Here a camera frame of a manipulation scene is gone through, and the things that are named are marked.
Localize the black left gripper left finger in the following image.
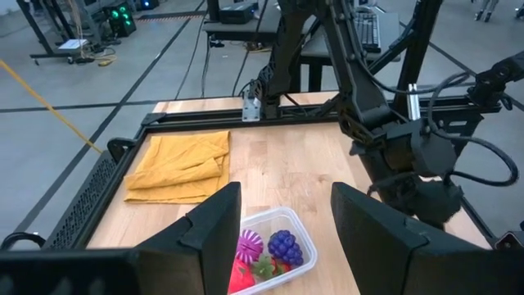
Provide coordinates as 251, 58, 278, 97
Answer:
134, 181, 243, 295

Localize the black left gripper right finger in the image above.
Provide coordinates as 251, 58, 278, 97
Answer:
330, 181, 431, 295

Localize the purple pink striped toy fruit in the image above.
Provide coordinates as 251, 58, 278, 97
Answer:
236, 229, 265, 265

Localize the large red toy strawberry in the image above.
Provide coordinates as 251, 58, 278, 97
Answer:
227, 257, 257, 295

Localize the clear plastic tupperware container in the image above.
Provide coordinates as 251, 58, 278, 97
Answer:
227, 206, 318, 295

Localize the small red toy strawberry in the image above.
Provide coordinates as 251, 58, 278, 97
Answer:
251, 255, 293, 282

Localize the purple toy grape bunch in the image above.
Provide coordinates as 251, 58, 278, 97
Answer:
267, 229, 305, 267

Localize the mustard yellow folded cloth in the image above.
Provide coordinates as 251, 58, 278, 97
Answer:
123, 130, 232, 205

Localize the silver metal cylinder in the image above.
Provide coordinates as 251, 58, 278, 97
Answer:
406, 83, 422, 122

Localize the grey desk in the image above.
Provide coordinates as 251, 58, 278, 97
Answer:
300, 8, 403, 93

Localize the black keyboard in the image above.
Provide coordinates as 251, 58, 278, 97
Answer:
352, 8, 382, 54

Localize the black low platform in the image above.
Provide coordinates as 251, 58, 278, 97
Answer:
201, 16, 287, 45

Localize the black equipment box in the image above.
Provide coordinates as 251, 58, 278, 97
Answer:
218, 0, 260, 25

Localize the white paper stack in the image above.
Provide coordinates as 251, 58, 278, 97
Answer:
56, 38, 89, 52

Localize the green lit computer tower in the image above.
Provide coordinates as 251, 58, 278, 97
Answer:
102, 1, 138, 39

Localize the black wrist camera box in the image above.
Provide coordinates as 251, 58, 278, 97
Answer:
409, 129, 459, 178

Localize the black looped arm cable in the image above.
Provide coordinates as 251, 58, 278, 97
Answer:
425, 70, 520, 188

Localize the black jointed mount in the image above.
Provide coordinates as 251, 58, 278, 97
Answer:
466, 49, 524, 112

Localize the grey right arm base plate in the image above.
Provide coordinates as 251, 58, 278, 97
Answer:
242, 89, 263, 123

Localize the yellow cable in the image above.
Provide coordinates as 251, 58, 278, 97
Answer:
0, 59, 104, 155

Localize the black cart frame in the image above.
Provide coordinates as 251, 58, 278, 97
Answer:
16, 0, 107, 65

